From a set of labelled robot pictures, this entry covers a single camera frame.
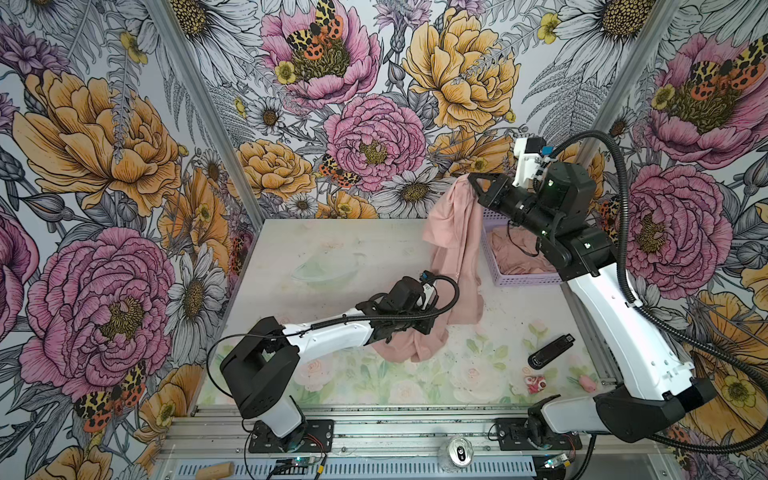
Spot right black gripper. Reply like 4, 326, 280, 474
468, 171, 561, 239

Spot lilac plastic laundry basket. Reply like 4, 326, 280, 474
481, 209, 561, 287

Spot pink t-shirt with print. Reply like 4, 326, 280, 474
374, 175, 484, 363

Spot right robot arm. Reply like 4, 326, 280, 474
468, 162, 716, 443

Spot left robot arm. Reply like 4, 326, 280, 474
219, 271, 459, 452

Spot pink shorts in basket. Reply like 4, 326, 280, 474
489, 225, 556, 275

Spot black remote-like device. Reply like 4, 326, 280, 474
527, 334, 575, 370

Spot small pink red toy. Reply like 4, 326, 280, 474
524, 375, 547, 395

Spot green circuit board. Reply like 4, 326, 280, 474
272, 456, 325, 475

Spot wooden cork block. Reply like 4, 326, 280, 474
195, 462, 235, 480

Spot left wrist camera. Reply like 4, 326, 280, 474
417, 270, 439, 311

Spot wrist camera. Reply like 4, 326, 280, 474
417, 270, 439, 311
512, 137, 553, 190

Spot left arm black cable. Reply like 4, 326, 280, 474
205, 274, 461, 400

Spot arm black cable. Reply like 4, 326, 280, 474
205, 274, 461, 400
548, 130, 768, 480

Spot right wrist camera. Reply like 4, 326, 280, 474
512, 137, 553, 190

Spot aluminium front rail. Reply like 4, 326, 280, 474
155, 407, 673, 463

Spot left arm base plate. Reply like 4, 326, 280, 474
247, 419, 335, 454

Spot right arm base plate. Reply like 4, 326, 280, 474
488, 417, 582, 451

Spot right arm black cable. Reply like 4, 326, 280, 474
548, 130, 768, 480

